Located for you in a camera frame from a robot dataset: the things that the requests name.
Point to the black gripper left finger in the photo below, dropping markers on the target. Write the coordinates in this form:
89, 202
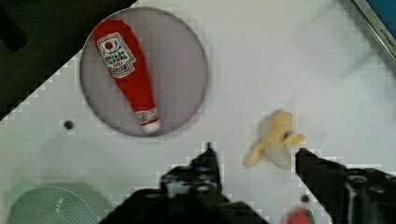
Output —
201, 171

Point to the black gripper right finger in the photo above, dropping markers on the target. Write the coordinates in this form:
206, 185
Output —
349, 195

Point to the yellow plush peeled banana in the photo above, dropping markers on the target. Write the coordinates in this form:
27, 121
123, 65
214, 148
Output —
276, 142

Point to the black silver toaster oven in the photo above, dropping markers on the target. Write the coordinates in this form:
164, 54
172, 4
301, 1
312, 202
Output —
380, 16

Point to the red plush strawberry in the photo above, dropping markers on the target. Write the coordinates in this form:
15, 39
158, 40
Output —
300, 216

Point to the grey round plate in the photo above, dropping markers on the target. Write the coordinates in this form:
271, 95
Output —
177, 65

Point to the green perforated colander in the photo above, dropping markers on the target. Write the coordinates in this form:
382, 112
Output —
55, 203

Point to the red plush ketchup bottle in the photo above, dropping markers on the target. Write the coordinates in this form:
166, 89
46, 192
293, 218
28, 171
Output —
124, 59

